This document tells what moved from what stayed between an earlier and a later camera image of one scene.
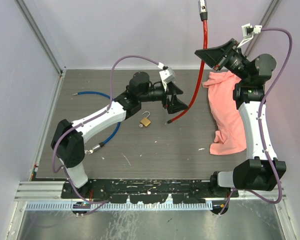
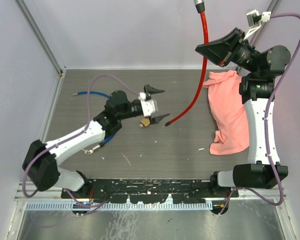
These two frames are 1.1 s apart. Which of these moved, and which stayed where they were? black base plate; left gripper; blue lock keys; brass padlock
Moved: left gripper
Stayed: brass padlock; black base plate; blue lock keys
